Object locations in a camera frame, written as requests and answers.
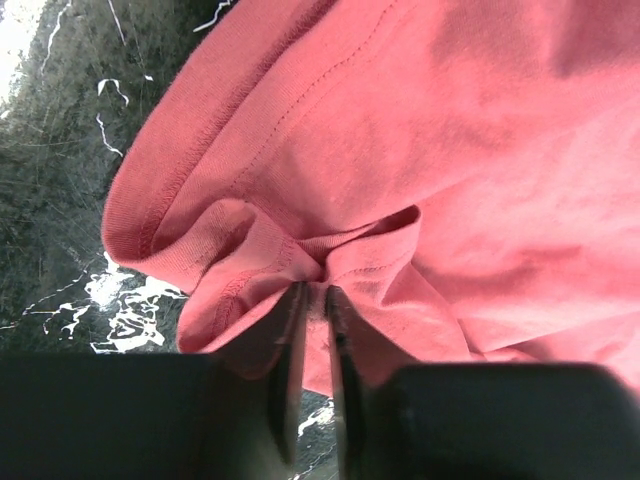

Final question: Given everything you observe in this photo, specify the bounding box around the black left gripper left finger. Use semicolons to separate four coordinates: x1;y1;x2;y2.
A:
1;283;309;479

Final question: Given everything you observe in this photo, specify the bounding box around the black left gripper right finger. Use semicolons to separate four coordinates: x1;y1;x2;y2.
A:
326;287;639;479

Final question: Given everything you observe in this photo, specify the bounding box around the salmon pink t-shirt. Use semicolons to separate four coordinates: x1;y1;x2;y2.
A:
102;1;639;394

